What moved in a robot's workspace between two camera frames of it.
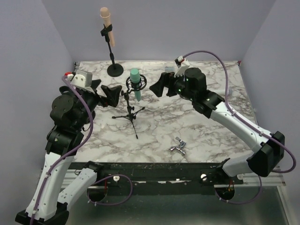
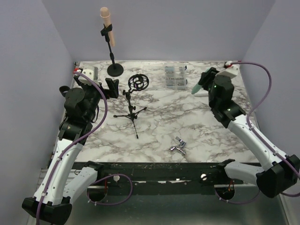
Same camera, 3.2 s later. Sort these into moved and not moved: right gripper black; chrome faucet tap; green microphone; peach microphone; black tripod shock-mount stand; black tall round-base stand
Moved: right gripper black; green microphone
Not moved: black tripod shock-mount stand; black tall round-base stand; chrome faucet tap; peach microphone
